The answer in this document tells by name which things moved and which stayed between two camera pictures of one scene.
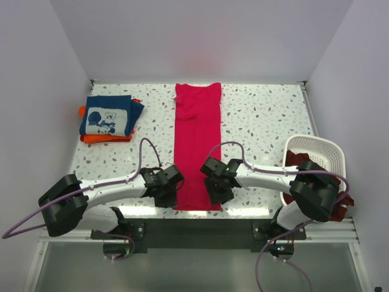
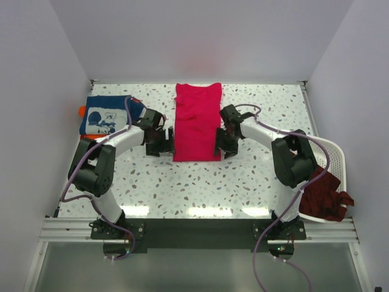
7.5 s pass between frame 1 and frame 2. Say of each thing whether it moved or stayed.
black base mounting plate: stayed
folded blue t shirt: stayed
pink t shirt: moved
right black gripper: moved
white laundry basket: stayed
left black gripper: moved
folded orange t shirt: stayed
